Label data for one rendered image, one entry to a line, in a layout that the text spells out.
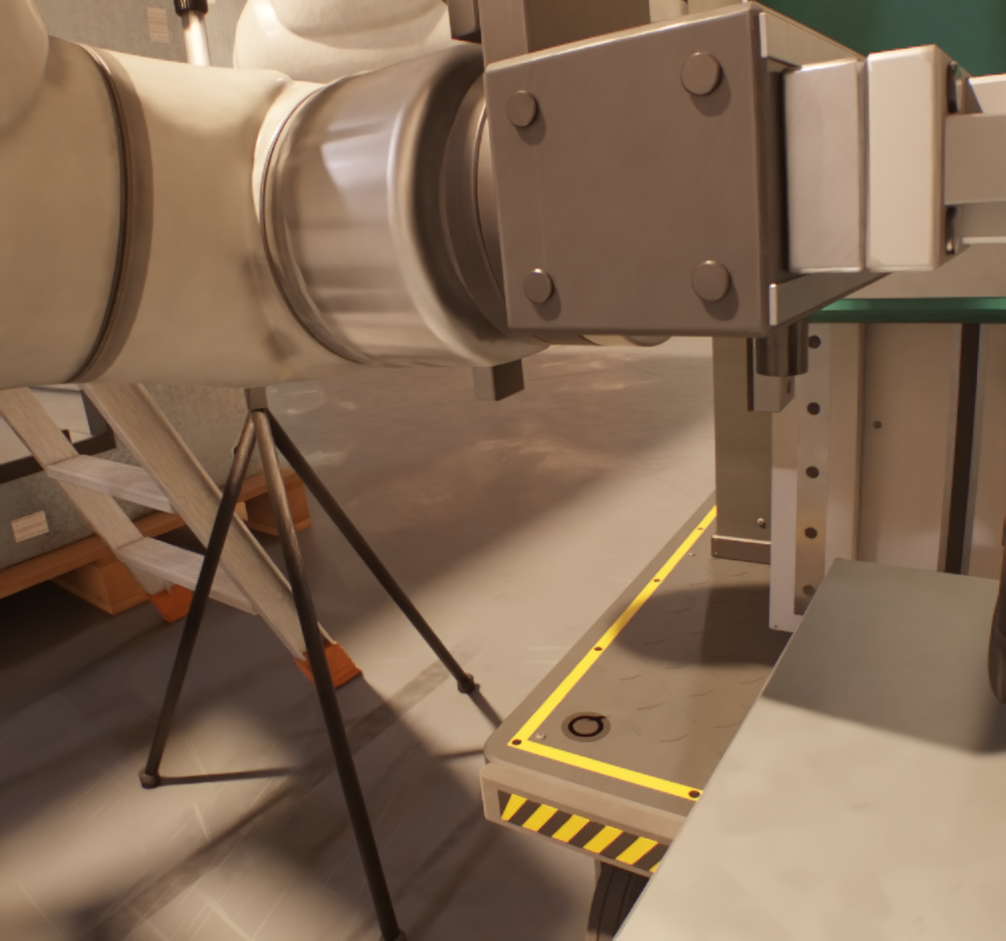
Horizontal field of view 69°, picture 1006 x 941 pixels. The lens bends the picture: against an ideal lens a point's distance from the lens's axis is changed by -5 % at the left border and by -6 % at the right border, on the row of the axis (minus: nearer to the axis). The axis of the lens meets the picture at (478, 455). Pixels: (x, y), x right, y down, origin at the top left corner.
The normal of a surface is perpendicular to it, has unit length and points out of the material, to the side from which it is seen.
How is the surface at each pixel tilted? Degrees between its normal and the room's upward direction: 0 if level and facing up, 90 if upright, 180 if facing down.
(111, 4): 90
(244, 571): 88
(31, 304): 124
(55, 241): 107
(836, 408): 90
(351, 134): 60
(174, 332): 129
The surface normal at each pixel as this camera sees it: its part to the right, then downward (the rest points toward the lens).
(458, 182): -0.63, 0.10
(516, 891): -0.11, -0.95
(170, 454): 0.77, 0.07
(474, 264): -0.55, 0.58
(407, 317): -0.46, 0.77
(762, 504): -0.54, 0.29
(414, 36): -0.11, 0.27
